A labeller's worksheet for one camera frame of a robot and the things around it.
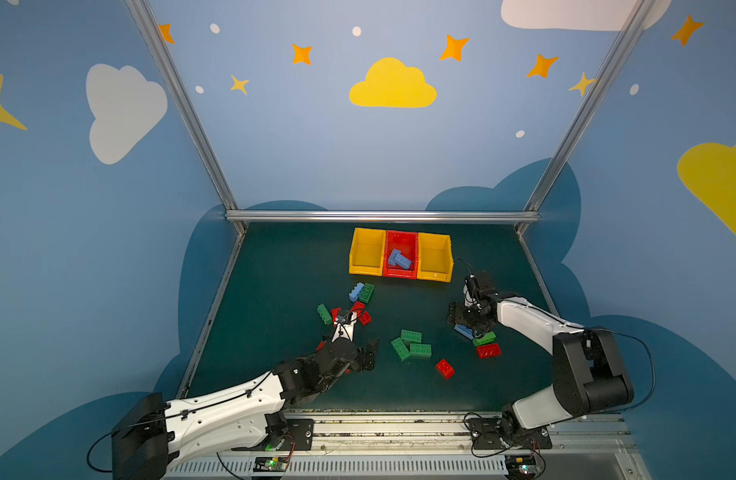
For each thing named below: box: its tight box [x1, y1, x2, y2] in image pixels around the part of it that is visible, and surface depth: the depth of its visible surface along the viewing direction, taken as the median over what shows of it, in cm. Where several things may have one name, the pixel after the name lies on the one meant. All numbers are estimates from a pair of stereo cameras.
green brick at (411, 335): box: [400, 329, 423, 343], surface depth 92 cm
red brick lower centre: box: [435, 358, 455, 380], surface depth 86 cm
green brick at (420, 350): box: [410, 343, 432, 357], surface depth 90 cm
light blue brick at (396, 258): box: [388, 249, 412, 270], surface depth 110 cm
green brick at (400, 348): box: [391, 337, 411, 361], surface depth 90 cm
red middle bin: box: [383, 230, 418, 280], surface depth 110 cm
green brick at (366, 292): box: [358, 283, 375, 304], surface depth 103 cm
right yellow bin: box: [416, 232, 454, 283], surface depth 111 cm
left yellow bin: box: [348, 227, 386, 277], surface depth 111 cm
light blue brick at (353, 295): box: [349, 282, 365, 302], surface depth 101 cm
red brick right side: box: [476, 343, 503, 359], surface depth 90 cm
